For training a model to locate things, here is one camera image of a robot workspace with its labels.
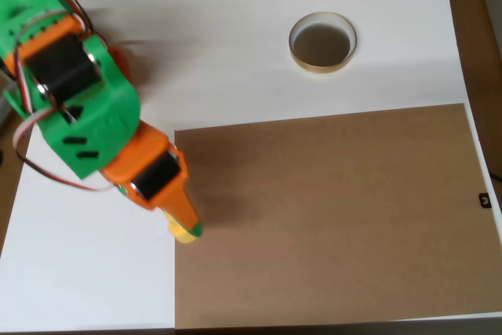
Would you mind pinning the small yellow plastic piece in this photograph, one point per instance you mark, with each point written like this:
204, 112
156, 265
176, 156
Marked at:
184, 239

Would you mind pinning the round shallow metal dish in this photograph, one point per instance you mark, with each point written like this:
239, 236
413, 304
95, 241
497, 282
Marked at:
321, 44

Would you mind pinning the green orange robot arm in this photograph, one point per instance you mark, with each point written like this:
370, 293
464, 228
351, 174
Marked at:
98, 115

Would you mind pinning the small black clip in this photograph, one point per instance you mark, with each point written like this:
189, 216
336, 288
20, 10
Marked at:
484, 201

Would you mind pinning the brown fibreboard sheet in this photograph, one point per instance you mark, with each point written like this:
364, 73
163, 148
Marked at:
333, 213

